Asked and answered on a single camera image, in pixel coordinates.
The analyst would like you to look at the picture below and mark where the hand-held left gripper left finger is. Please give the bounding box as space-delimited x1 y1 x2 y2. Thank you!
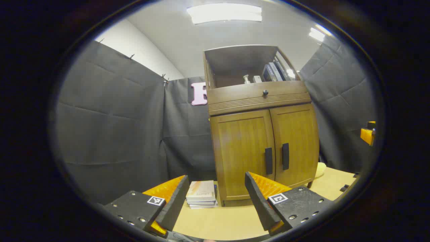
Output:
102 175 190 239

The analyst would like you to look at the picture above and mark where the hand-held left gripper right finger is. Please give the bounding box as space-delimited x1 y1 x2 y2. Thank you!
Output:
245 171 333 236

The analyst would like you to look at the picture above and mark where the wooden shoe cabinet door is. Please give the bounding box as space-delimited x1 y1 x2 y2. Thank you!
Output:
210 109 276 202
270 103 319 189

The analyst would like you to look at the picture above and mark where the wooden double-door shoe cabinet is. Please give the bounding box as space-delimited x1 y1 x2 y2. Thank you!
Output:
203 45 319 206

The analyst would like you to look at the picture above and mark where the wooden cabinet drawer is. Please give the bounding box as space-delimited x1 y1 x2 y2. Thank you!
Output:
207 81 311 116

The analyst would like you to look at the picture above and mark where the beige cover book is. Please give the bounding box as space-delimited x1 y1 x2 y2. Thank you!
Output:
186 180 216 202

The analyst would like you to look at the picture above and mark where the black backdrop cloth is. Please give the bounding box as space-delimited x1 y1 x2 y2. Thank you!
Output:
55 35 378 205

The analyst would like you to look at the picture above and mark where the upright dark book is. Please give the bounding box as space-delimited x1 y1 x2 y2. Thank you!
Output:
274 60 291 81

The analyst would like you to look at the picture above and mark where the upright pale blue book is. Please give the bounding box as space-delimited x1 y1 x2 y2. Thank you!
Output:
269 62 284 81

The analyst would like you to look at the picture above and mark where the small ceiling light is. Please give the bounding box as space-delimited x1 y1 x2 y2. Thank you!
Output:
308 24 333 42

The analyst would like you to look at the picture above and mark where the upright grey book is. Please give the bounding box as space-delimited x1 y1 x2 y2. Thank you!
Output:
262 64 276 82

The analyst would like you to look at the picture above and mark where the large ceiling light panel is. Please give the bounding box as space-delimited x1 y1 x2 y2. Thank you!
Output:
187 3 262 25

